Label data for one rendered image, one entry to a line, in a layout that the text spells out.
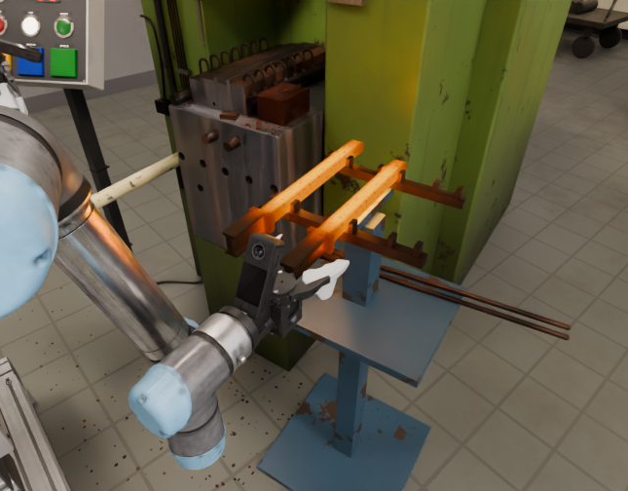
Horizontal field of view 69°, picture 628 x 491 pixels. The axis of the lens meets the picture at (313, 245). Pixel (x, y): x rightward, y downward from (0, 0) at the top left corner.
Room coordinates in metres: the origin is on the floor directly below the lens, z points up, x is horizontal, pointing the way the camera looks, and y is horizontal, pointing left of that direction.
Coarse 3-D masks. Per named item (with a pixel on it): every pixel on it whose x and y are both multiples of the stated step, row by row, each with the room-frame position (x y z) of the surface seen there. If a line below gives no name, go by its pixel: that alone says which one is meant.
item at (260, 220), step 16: (352, 144) 0.95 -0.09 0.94; (336, 160) 0.88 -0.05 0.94; (304, 176) 0.81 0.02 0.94; (320, 176) 0.81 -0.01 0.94; (288, 192) 0.75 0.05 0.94; (304, 192) 0.76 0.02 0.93; (256, 208) 0.68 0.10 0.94; (272, 208) 0.69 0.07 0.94; (288, 208) 0.72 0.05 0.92; (240, 224) 0.63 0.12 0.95; (256, 224) 0.65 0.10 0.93; (272, 224) 0.66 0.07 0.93; (240, 240) 0.61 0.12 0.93
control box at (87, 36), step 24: (0, 0) 1.43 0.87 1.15; (24, 0) 1.42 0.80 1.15; (48, 0) 1.41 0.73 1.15; (72, 0) 1.40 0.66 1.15; (96, 0) 1.44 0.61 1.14; (48, 24) 1.38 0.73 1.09; (72, 24) 1.37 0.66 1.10; (96, 24) 1.41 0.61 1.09; (48, 48) 1.35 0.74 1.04; (72, 48) 1.34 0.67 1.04; (96, 48) 1.38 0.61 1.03; (48, 72) 1.32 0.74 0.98; (96, 72) 1.35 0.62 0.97
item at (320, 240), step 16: (384, 176) 0.81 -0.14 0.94; (368, 192) 0.75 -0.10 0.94; (384, 192) 0.78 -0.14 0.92; (352, 208) 0.69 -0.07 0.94; (336, 224) 0.64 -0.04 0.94; (304, 240) 0.59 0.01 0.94; (320, 240) 0.59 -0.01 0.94; (288, 256) 0.55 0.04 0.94; (304, 256) 0.55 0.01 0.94; (288, 272) 0.53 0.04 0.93
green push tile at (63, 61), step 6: (54, 54) 1.33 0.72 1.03; (60, 54) 1.33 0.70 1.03; (66, 54) 1.33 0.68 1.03; (72, 54) 1.33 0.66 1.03; (54, 60) 1.32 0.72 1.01; (60, 60) 1.32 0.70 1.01; (66, 60) 1.32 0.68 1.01; (72, 60) 1.32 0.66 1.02; (54, 66) 1.32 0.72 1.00; (60, 66) 1.31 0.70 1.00; (66, 66) 1.31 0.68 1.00; (72, 66) 1.31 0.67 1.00; (54, 72) 1.31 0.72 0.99; (60, 72) 1.31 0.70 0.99; (66, 72) 1.30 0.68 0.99; (72, 72) 1.30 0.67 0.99
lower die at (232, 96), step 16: (272, 48) 1.58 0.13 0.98; (288, 48) 1.50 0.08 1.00; (320, 48) 1.54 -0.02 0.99; (224, 64) 1.40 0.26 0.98; (240, 64) 1.37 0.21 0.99; (272, 64) 1.35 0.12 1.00; (288, 64) 1.36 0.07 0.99; (192, 80) 1.27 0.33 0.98; (208, 80) 1.24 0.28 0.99; (240, 80) 1.22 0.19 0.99; (256, 80) 1.22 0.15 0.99; (272, 80) 1.27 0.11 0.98; (192, 96) 1.28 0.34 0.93; (208, 96) 1.24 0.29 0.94; (224, 96) 1.21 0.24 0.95; (240, 96) 1.18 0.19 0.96; (240, 112) 1.18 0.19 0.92
